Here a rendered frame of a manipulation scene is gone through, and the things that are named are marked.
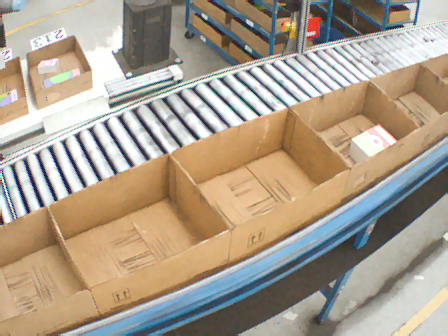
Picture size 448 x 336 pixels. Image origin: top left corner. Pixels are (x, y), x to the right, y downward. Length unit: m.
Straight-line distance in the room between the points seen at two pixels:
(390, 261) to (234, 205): 1.31
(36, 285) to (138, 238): 0.38
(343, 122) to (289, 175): 0.34
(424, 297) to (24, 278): 1.96
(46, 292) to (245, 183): 0.72
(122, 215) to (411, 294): 1.59
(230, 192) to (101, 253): 0.43
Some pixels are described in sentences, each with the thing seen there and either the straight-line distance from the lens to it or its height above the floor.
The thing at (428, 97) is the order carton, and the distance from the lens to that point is 2.18.
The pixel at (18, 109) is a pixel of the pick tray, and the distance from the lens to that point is 2.14.
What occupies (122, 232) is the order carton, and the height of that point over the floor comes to 0.88.
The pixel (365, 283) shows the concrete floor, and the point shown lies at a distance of 2.55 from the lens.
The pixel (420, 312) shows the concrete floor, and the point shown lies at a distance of 2.56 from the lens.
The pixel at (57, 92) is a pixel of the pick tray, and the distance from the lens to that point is 2.15.
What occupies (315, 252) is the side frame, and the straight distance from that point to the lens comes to 1.60.
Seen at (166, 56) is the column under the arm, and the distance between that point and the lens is 2.29.
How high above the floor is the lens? 2.06
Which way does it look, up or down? 46 degrees down
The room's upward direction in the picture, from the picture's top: 5 degrees clockwise
